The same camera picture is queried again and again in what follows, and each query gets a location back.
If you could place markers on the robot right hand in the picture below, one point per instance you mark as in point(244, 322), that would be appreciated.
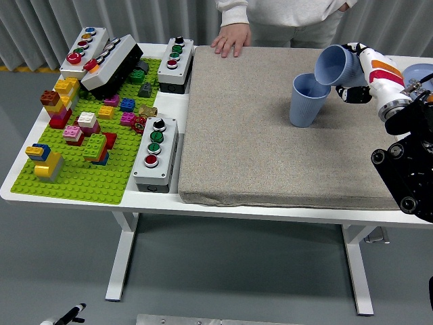
point(385, 81)

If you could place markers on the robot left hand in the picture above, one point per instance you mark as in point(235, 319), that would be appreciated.
point(69, 315)

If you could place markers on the person's right hand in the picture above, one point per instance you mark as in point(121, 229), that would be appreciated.
point(233, 39)

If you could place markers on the blue ribbed plastic cup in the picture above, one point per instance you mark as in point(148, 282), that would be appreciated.
point(304, 111)
point(345, 71)

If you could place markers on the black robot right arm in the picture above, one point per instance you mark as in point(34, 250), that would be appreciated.
point(406, 162)

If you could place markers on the person's right forearm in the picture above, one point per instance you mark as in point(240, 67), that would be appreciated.
point(233, 13)

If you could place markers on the light blue plate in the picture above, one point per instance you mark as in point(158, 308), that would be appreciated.
point(414, 71)

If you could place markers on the small four-button control box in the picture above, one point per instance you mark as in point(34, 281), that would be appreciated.
point(184, 64)

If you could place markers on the person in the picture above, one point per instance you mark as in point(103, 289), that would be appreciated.
point(287, 13)

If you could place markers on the white table leg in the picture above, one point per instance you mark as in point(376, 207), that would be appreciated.
point(120, 264)
point(358, 271)

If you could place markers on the grey-brown cushion mat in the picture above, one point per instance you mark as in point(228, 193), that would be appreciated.
point(253, 135)

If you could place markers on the grey pleated curtain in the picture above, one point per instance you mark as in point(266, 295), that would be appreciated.
point(135, 17)

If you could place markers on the grey sloped brick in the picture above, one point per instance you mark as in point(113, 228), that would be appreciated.
point(145, 90)

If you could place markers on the dark green brick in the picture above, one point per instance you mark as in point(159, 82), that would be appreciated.
point(136, 77)

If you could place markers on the grey metal plate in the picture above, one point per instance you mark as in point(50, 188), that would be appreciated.
point(186, 320)

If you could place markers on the tilted white black-based button box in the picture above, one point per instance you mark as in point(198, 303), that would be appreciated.
point(115, 57)

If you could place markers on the large four-button control box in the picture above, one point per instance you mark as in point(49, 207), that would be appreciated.
point(167, 149)

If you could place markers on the magenta brick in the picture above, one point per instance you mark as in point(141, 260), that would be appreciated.
point(112, 101)
point(127, 118)

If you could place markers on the green brick baseplate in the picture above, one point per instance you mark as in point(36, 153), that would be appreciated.
point(84, 183)

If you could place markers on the white five-button control box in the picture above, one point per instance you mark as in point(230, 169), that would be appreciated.
point(98, 40)

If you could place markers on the yellow blue grey brick duck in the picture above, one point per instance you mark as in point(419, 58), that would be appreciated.
point(47, 166)

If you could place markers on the white and pink brick stack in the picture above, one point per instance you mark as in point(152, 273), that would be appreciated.
point(87, 120)

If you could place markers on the green orange blue brick stack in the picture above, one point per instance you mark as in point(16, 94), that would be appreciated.
point(94, 145)

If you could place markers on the yellow white green brick stack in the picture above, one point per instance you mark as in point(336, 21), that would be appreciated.
point(66, 86)

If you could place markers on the pink and red brick stack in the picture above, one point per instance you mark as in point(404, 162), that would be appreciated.
point(72, 133)

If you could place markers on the brown yellow red brick tower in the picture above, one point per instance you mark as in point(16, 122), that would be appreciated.
point(55, 108)

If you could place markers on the grey bracket under table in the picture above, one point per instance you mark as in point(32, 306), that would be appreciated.
point(379, 237)

